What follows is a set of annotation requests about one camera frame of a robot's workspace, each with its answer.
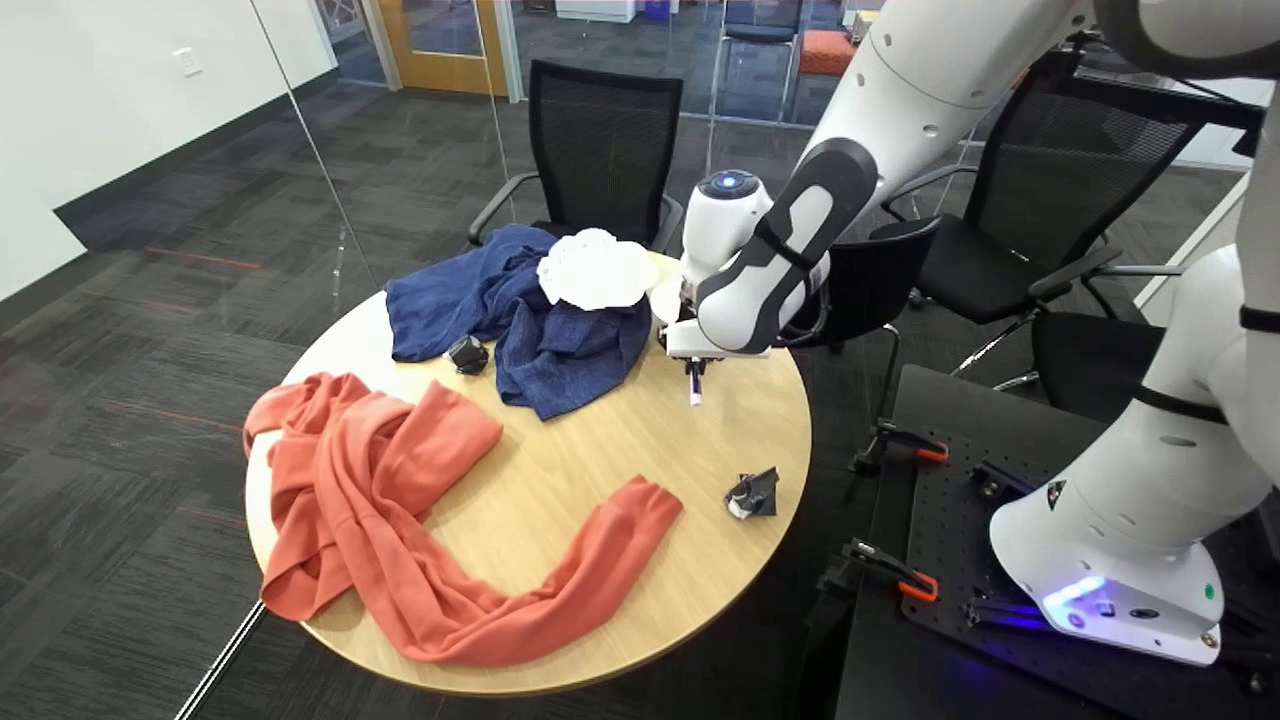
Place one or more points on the white and purple marker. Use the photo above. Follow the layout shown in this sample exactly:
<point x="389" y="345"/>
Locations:
<point x="693" y="389"/>

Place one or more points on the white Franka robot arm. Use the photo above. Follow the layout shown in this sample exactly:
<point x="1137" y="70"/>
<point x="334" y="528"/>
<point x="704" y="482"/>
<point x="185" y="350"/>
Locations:
<point x="935" y="81"/>

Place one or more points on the white bowl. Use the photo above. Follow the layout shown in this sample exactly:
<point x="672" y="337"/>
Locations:
<point x="667" y="300"/>

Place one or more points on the blue cloth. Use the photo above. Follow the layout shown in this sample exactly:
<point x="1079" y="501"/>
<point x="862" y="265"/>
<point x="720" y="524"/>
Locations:
<point x="560" y="350"/>

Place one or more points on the white cloth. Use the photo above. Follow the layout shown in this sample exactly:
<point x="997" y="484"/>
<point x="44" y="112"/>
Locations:
<point x="594" y="268"/>

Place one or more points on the black binder clip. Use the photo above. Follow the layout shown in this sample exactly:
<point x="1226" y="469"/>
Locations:
<point x="755" y="498"/>

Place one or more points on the round wooden table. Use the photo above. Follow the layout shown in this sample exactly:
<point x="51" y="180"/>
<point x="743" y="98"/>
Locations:
<point x="572" y="464"/>

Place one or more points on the black curved chair backrest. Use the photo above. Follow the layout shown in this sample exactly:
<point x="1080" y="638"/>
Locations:
<point x="873" y="280"/>

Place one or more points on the small black round object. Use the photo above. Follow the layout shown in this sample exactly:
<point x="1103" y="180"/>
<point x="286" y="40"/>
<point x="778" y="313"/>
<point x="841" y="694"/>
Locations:
<point x="470" y="355"/>

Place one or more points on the black orange clamp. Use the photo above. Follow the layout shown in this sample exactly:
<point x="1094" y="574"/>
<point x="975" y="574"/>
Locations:
<point x="907" y="449"/>
<point x="880" y="574"/>

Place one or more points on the black mesh office chair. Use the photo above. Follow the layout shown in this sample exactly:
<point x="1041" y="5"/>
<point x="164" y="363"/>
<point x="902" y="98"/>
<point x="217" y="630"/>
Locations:
<point x="603" y="147"/>

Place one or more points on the orange cloth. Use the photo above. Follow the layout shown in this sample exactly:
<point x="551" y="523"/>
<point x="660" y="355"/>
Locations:
<point x="387" y="494"/>

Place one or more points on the orange stool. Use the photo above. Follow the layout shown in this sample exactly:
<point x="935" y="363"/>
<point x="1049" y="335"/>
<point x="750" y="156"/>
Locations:
<point x="824" y="48"/>

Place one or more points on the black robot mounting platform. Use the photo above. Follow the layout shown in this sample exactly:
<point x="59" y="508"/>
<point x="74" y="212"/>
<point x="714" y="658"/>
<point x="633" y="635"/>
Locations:
<point x="935" y="655"/>

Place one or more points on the wooden door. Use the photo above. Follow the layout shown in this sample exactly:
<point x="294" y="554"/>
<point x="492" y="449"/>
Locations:
<point x="441" y="46"/>

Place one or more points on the black office chair with armrests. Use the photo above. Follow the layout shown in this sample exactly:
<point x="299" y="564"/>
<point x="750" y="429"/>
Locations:
<point x="1066" y="185"/>

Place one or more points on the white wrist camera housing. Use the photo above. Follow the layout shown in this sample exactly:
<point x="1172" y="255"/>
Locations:
<point x="690" y="337"/>

